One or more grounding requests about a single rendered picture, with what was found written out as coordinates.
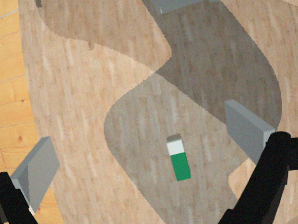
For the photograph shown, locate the white drawer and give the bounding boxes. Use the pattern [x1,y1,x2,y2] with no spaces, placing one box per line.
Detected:
[159,0,219,13]

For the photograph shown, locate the green and white eraser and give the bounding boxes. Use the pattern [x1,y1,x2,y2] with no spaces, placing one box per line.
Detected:
[167,138,191,181]

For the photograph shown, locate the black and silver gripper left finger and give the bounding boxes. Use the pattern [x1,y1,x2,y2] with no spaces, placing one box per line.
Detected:
[0,136,60,224]

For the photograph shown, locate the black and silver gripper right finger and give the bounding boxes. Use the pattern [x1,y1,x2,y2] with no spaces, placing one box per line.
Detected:
[218,99,298,224]

